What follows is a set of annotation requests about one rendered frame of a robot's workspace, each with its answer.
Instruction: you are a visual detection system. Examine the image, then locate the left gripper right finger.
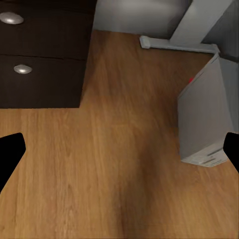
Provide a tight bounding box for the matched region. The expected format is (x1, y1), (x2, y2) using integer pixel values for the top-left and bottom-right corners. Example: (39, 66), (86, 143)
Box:
(223, 132), (239, 173)

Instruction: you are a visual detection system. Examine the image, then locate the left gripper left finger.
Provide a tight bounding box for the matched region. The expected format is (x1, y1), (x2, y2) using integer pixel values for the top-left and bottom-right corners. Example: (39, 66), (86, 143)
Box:
(0, 132), (26, 192)

